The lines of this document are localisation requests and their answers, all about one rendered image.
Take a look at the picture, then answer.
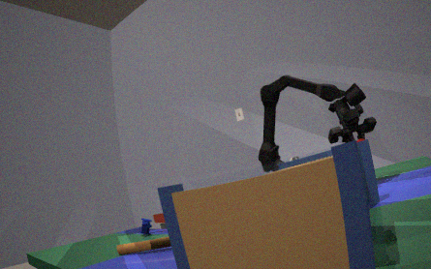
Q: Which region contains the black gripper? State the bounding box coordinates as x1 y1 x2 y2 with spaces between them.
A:
328 109 377 144

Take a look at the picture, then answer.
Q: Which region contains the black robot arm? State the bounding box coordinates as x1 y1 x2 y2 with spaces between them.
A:
259 75 366 165

